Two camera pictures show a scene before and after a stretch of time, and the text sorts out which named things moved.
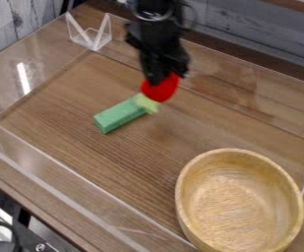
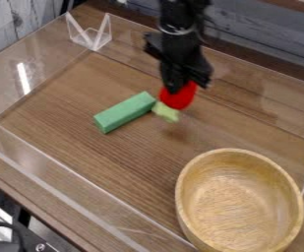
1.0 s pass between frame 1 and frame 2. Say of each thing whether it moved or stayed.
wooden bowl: stayed
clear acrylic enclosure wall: stayed
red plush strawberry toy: moved
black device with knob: stayed
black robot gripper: moved
